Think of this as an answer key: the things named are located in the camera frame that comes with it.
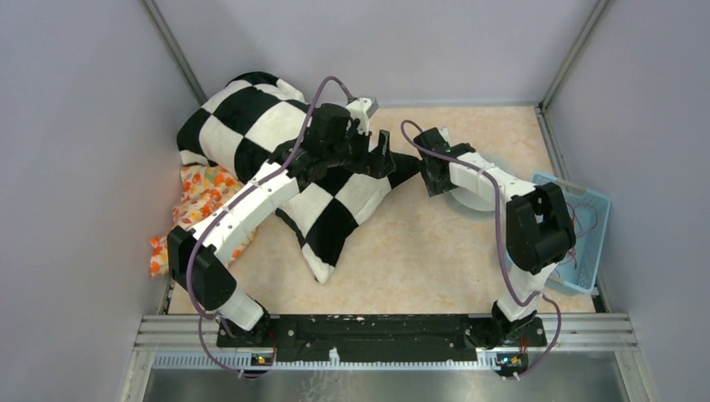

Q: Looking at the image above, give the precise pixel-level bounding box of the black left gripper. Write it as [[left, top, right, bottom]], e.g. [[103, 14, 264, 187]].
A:
[[325, 121, 395, 178]]

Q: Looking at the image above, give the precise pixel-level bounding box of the grey plastic cable spool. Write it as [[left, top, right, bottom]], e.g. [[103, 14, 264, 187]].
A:
[[450, 188, 495, 212]]

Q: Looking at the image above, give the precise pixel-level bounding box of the red thin wire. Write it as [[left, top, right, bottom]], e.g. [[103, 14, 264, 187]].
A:
[[560, 199, 601, 273]]

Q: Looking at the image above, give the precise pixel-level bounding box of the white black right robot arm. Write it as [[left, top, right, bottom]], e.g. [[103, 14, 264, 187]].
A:
[[410, 128, 576, 348]]

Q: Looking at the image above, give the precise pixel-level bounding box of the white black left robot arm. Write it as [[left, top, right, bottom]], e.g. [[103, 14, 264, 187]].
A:
[[167, 97, 396, 347]]

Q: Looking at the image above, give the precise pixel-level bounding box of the black white checkered pillow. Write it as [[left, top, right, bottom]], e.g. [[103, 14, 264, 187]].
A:
[[177, 71, 419, 284]]

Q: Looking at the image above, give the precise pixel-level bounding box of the light blue plastic basket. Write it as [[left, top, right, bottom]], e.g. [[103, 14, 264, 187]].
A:
[[532, 173, 611, 295]]

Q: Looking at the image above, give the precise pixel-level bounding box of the orange floral cloth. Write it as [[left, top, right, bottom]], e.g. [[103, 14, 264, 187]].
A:
[[149, 164, 257, 278]]

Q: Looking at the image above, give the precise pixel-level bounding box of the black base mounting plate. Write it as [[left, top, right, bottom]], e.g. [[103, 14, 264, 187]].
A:
[[216, 314, 548, 363]]

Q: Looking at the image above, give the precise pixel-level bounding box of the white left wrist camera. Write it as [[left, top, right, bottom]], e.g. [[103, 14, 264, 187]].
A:
[[346, 97, 379, 135]]

